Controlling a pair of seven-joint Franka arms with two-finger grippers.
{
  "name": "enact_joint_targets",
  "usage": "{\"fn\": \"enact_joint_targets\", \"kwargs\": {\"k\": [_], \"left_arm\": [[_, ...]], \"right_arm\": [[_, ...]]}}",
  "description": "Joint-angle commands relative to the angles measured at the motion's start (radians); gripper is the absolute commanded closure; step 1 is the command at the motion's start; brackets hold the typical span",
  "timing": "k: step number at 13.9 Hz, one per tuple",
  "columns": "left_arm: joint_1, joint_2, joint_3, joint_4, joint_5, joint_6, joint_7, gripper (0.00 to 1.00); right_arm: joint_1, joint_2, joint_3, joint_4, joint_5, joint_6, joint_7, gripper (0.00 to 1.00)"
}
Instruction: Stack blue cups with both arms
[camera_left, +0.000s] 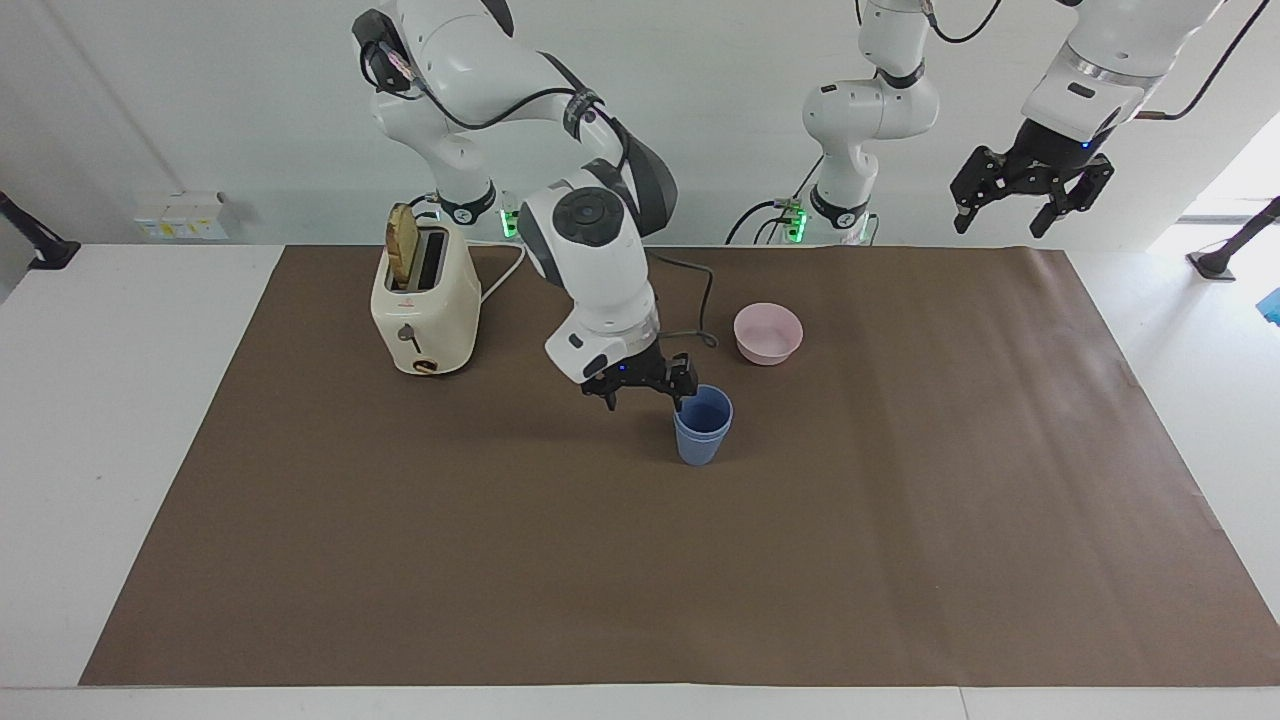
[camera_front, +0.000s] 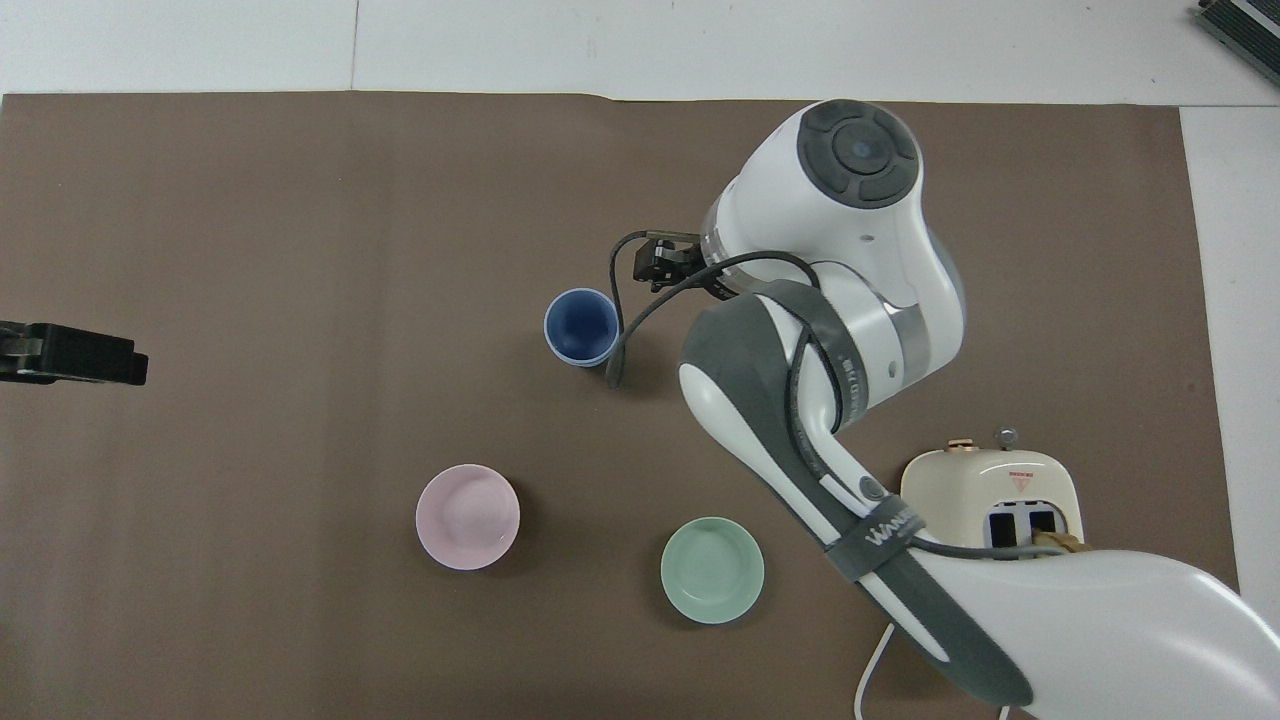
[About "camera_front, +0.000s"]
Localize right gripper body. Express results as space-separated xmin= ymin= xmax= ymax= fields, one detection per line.
xmin=635 ymin=243 xmax=743 ymax=301

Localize blue cup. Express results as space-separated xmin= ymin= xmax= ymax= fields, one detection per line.
xmin=543 ymin=288 xmax=623 ymax=369

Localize green bowl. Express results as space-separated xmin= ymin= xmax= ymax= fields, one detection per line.
xmin=660 ymin=516 xmax=766 ymax=626

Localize pink bowl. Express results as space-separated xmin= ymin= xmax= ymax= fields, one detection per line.
xmin=415 ymin=463 xmax=522 ymax=572

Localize cream toaster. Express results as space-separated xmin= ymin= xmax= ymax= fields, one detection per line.
xmin=900 ymin=428 xmax=1087 ymax=561

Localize white cable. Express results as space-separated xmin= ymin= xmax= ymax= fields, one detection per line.
xmin=855 ymin=622 xmax=898 ymax=720

